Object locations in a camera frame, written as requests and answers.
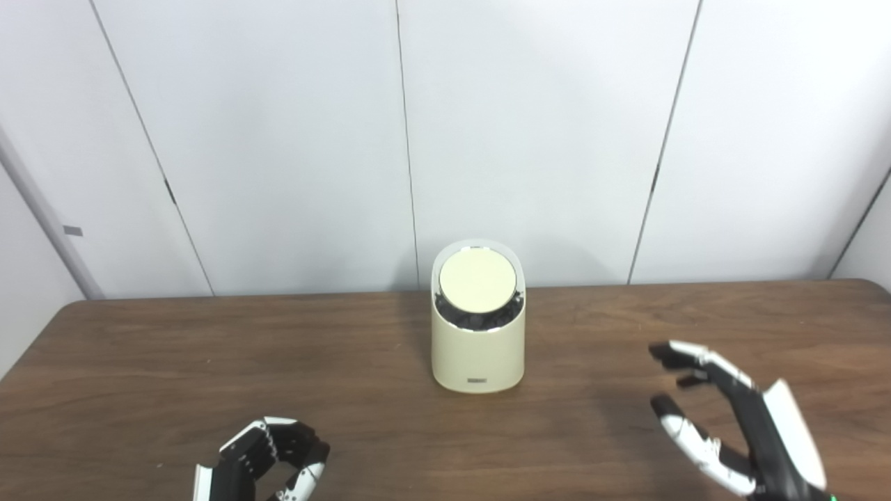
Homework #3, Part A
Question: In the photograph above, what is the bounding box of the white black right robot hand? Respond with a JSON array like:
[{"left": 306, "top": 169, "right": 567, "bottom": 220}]
[{"left": 648, "top": 340, "right": 836, "bottom": 501}]

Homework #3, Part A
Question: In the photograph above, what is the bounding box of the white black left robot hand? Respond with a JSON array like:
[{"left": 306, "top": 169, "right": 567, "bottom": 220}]
[{"left": 194, "top": 416, "right": 331, "bottom": 501}]

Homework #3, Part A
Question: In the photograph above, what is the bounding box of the cream round bin lid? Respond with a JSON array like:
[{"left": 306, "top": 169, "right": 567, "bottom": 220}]
[{"left": 439, "top": 249, "right": 518, "bottom": 312}]

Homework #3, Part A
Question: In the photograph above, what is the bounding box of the cream-colored bin body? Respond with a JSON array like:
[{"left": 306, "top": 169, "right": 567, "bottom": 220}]
[{"left": 430, "top": 239, "right": 526, "bottom": 395}]

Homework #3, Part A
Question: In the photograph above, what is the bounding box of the black bin liner bag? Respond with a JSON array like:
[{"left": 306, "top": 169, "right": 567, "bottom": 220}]
[{"left": 434, "top": 292, "right": 524, "bottom": 332}]

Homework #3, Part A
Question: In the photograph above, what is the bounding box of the gray corner post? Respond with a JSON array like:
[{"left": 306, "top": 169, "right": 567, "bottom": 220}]
[{"left": 0, "top": 125, "right": 105, "bottom": 300}]

